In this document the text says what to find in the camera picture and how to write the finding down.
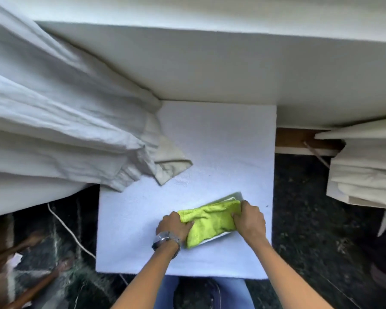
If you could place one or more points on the person's left hand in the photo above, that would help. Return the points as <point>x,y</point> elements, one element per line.
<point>171,225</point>

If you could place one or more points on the person's right hand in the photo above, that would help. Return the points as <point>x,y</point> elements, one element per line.
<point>251,223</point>

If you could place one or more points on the person's right thumb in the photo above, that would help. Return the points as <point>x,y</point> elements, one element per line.
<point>237,217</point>

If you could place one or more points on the person's left thumb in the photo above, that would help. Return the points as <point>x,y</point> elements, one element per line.
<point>187,225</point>

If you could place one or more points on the yellow-green microfiber cloth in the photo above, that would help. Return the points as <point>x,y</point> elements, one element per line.
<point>210,220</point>

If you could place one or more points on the person's left forearm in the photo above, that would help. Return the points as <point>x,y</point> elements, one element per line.
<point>146,279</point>

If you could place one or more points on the person's right forearm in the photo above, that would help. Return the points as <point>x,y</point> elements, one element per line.
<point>286,276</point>

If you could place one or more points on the white rectangular plate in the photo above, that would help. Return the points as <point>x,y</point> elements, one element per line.
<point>232,197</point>

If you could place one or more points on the silver wristwatch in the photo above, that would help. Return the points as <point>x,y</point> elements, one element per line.
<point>163,238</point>

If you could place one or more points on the white foam board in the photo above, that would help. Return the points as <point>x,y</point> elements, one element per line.
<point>218,147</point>

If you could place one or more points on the person's blue jeans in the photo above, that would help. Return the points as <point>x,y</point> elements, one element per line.
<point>234,294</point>

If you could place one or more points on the brown wooden ledge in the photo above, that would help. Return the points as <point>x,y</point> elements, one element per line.
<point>292,138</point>

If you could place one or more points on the folded white cloth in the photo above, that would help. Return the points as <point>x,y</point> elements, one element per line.
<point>366,167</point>

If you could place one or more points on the large white draped cloth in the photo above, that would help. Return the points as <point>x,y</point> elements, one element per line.
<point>61,125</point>

